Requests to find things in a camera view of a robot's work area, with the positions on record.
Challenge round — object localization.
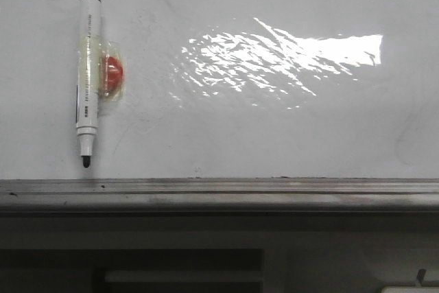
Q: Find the red round magnet with tape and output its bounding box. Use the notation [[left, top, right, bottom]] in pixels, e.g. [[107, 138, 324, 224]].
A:
[[99, 40, 125, 102]]

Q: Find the white whiteboard marker pen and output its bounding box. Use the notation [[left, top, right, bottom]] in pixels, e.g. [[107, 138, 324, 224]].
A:
[[75, 0, 102, 168]]

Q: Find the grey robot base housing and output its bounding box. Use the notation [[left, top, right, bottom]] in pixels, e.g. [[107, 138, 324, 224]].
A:
[[1, 214, 438, 292]]

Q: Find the aluminium whiteboard frame rail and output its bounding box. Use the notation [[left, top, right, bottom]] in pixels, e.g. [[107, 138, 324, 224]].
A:
[[1, 177, 438, 213]]

